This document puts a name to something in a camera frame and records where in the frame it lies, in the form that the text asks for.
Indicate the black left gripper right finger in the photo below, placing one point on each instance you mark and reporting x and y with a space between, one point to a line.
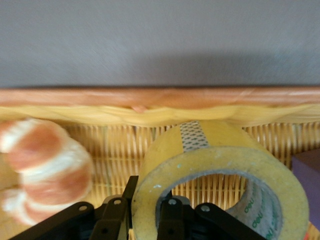
175 220

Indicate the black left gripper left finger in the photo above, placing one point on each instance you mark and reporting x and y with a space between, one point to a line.
112 215

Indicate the yellow packing tape roll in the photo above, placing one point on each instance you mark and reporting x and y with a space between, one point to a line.
225 160

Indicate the flat orange wicker basket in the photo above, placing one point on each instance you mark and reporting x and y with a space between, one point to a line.
175 97

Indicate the toy croissant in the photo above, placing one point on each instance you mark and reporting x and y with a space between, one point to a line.
50 162

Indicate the purple foam block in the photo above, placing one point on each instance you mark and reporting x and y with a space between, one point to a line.
307 175

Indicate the table cover sheet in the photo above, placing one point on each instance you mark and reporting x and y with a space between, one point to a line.
150 50

